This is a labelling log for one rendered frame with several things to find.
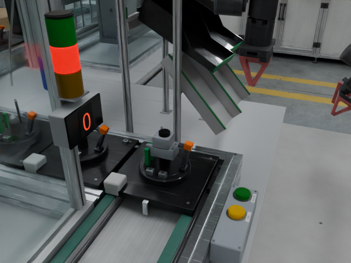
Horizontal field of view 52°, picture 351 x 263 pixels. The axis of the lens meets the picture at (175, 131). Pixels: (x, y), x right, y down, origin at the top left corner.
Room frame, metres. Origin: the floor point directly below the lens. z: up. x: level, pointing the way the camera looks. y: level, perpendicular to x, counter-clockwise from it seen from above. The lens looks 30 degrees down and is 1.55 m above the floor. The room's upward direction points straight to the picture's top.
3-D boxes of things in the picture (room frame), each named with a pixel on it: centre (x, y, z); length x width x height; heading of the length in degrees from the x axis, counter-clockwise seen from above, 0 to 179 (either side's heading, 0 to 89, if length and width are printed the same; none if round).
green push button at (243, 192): (0.70, -0.17, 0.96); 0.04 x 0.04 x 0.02
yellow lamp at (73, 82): (0.65, 0.21, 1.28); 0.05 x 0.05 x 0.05
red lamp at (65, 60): (0.65, 0.21, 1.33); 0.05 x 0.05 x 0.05
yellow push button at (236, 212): (0.63, -0.14, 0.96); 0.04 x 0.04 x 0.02
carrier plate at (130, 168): (0.79, 0.03, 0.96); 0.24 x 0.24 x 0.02; 69
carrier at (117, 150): (0.88, 0.27, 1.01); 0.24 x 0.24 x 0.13; 69
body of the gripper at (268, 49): (0.76, -0.18, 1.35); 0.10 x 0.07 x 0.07; 159
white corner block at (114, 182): (0.73, 0.15, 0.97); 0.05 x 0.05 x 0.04; 69
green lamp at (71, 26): (0.65, 0.21, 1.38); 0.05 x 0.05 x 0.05
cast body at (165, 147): (0.79, 0.04, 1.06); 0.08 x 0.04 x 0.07; 69
